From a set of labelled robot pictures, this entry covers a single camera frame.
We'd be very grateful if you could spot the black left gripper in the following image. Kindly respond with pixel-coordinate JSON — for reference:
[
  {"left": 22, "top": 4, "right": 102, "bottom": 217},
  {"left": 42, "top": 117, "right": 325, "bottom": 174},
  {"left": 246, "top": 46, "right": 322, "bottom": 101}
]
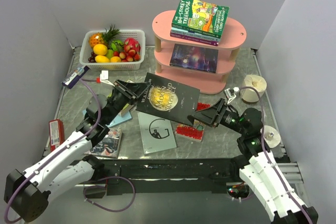
[{"left": 104, "top": 78, "right": 151, "bottom": 124}]

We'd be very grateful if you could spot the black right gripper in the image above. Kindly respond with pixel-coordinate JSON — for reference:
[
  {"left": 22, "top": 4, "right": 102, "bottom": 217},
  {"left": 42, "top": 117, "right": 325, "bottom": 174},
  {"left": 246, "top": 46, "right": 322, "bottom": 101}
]
[{"left": 192, "top": 97, "right": 246, "bottom": 134}]

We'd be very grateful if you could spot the black Moon and Sixpence book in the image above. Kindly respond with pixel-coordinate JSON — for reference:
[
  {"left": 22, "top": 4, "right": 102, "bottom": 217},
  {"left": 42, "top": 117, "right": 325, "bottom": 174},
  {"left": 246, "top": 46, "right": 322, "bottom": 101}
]
[{"left": 136, "top": 72, "right": 200, "bottom": 126}]

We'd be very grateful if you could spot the dark purple book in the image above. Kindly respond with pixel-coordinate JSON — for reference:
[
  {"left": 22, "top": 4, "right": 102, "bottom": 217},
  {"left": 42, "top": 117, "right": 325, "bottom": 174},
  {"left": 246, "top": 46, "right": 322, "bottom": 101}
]
[{"left": 170, "top": 44, "right": 218, "bottom": 73}]

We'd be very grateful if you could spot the light blue 143-storey treehouse book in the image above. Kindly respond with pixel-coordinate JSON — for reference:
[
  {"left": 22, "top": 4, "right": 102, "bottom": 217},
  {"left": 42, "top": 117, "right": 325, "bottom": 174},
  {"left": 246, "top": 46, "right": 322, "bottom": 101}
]
[{"left": 170, "top": 27, "right": 221, "bottom": 42}]

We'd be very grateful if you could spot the purple 117-storey treehouse book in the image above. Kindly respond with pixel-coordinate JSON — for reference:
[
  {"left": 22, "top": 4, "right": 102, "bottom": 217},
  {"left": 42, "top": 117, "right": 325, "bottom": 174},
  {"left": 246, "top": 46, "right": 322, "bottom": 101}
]
[{"left": 170, "top": 33, "right": 219, "bottom": 46}]

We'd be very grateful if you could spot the green 104-storey treehouse book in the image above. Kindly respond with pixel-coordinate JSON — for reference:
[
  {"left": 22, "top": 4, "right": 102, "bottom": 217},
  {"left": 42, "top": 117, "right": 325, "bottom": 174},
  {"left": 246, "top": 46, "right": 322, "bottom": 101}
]
[{"left": 172, "top": 0, "right": 229, "bottom": 38}]

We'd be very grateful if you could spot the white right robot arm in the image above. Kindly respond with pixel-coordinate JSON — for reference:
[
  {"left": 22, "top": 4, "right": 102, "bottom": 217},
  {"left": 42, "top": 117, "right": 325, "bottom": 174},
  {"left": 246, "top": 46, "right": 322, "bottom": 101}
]
[{"left": 188, "top": 99, "right": 318, "bottom": 223}]

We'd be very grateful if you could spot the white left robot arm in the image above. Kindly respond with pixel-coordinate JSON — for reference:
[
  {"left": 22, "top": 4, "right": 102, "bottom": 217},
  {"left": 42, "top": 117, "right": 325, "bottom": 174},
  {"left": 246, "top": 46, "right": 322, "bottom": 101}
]
[{"left": 4, "top": 80, "right": 150, "bottom": 223}]

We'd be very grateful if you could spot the red book under green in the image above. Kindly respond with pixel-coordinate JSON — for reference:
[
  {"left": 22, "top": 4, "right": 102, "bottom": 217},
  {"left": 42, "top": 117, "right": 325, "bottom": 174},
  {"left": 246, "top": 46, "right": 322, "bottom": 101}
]
[{"left": 175, "top": 102, "right": 212, "bottom": 143}]

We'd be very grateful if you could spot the light blue cat book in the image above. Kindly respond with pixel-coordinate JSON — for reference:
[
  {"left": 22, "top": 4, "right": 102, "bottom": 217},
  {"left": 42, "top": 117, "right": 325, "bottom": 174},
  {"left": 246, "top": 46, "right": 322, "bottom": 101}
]
[{"left": 82, "top": 108, "right": 133, "bottom": 129}]

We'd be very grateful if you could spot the grey thin booklet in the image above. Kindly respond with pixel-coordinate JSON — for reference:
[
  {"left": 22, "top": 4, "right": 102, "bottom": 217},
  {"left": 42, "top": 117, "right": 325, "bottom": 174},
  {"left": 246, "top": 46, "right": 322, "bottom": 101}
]
[{"left": 138, "top": 112, "right": 177, "bottom": 155}]

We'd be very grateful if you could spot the pink dragon fruit toy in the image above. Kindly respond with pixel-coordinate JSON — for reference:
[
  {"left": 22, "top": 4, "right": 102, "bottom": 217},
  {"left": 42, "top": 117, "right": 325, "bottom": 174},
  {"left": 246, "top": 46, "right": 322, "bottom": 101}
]
[{"left": 124, "top": 38, "right": 141, "bottom": 53}]

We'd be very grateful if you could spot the yellow mango toy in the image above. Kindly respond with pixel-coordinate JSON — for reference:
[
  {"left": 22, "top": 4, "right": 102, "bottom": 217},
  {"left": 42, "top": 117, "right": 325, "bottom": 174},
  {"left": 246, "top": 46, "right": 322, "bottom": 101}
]
[{"left": 95, "top": 55, "right": 110, "bottom": 63}]

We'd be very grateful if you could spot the beige paper roll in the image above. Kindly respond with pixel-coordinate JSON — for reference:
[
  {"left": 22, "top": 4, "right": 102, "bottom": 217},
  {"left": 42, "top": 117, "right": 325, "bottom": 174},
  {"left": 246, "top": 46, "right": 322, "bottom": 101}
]
[{"left": 240, "top": 74, "right": 267, "bottom": 103}]

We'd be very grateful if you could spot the orange toy fruit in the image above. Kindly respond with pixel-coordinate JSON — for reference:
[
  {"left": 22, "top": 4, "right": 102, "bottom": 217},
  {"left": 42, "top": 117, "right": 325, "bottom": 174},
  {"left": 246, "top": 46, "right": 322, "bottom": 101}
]
[{"left": 93, "top": 44, "right": 108, "bottom": 56}]

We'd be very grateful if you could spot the white plastic fruit basket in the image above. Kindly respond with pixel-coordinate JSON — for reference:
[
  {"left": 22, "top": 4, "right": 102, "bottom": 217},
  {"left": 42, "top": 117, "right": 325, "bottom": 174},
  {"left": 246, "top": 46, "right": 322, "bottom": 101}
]
[{"left": 79, "top": 29, "right": 145, "bottom": 71}]

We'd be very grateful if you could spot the floral Little Women book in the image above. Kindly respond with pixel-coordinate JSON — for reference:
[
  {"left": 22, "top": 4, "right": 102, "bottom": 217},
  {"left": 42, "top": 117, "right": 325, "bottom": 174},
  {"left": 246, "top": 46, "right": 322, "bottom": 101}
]
[{"left": 85, "top": 128, "right": 122, "bottom": 158}]

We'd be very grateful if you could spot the toy pineapple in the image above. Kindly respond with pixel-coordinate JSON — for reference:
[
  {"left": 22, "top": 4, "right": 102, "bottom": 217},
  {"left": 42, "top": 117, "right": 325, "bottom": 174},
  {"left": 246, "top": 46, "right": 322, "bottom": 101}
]
[{"left": 88, "top": 25, "right": 120, "bottom": 48}]

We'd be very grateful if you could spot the purple white toothpaste box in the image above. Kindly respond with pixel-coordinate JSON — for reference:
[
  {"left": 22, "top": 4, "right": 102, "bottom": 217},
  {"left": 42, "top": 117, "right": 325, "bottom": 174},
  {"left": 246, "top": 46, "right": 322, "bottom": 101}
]
[{"left": 62, "top": 64, "right": 89, "bottom": 89}]

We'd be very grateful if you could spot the blue wrapped tissue roll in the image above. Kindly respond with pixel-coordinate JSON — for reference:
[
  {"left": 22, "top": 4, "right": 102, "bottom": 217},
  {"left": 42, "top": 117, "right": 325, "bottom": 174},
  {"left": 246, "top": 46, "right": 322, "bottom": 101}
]
[{"left": 264, "top": 125, "right": 281, "bottom": 148}]

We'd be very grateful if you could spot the red box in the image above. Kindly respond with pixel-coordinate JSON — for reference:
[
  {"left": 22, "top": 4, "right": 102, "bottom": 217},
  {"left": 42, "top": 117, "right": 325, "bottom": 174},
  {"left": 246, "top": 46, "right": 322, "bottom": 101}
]
[{"left": 49, "top": 119, "right": 65, "bottom": 152}]

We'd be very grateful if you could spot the pink three-tier shelf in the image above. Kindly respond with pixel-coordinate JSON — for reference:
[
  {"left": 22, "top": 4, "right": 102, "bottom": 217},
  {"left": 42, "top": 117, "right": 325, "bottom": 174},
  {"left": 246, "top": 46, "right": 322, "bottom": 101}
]
[{"left": 152, "top": 10, "right": 247, "bottom": 94}]

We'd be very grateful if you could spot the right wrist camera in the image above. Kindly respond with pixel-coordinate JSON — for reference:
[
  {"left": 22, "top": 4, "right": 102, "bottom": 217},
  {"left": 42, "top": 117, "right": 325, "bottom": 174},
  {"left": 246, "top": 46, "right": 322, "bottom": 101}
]
[{"left": 224, "top": 87, "right": 240, "bottom": 105}]

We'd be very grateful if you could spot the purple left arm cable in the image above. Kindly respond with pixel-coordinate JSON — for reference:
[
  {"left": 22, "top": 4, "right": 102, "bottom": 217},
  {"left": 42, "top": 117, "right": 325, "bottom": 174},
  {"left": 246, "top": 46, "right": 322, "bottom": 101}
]
[{"left": 3, "top": 78, "right": 103, "bottom": 222}]

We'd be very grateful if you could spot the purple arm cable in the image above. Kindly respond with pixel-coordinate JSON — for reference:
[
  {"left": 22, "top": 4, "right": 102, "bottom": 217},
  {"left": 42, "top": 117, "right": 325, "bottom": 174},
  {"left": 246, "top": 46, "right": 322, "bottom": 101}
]
[
  {"left": 3, "top": 78, "right": 103, "bottom": 222},
  {"left": 236, "top": 86, "right": 314, "bottom": 224}
]

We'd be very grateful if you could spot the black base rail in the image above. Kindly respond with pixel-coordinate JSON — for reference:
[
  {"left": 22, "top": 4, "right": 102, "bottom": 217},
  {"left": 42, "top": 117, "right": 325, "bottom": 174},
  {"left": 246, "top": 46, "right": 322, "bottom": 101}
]
[{"left": 83, "top": 155, "right": 248, "bottom": 196}]

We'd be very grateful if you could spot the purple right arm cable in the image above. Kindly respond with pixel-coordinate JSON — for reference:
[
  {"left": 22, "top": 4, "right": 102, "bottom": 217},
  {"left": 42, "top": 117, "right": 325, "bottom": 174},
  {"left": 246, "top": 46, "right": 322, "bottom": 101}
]
[{"left": 236, "top": 86, "right": 314, "bottom": 224}]

